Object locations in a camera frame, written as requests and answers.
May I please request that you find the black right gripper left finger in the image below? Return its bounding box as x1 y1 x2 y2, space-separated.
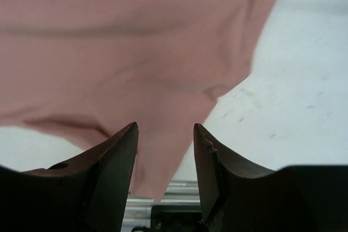
1 123 138 231

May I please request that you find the aluminium extrusion frame rail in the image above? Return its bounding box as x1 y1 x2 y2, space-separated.
121 181 202 231

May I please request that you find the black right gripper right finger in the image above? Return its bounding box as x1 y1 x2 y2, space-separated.
194 124 347 231

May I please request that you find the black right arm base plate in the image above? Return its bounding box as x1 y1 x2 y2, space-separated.
131 205 207 232

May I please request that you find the dusty pink t-shirt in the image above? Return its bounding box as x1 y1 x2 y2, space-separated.
1 0 275 200

